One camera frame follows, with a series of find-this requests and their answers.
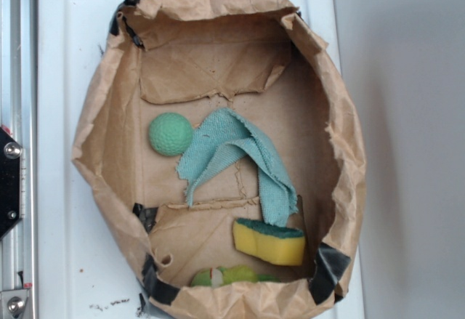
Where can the lime green plush toy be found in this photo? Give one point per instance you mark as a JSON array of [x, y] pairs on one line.
[[221, 276]]

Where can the green dimpled ball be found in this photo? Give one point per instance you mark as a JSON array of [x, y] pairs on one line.
[[170, 134]]

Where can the black metal bracket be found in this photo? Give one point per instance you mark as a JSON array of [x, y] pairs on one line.
[[11, 182]]

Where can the teal cloth rag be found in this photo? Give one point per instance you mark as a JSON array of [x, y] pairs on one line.
[[220, 141]]

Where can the brown paper bag container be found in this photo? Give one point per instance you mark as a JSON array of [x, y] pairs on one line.
[[260, 59]]

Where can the aluminium frame rail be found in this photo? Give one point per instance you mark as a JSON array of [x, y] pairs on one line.
[[18, 116]]

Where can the yellow green sponge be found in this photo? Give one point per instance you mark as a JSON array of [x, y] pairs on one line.
[[282, 246]]

